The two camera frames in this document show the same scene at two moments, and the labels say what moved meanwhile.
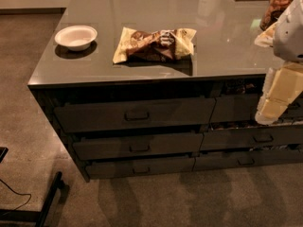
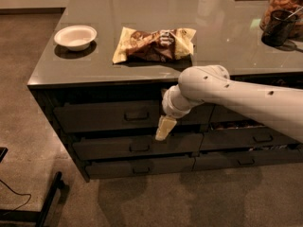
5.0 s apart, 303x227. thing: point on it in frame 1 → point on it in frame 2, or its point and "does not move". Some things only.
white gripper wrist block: x=290 y=37 → x=169 y=105
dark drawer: x=241 y=159 does not move
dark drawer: x=96 y=115 does not move
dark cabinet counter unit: x=152 y=79 does not move
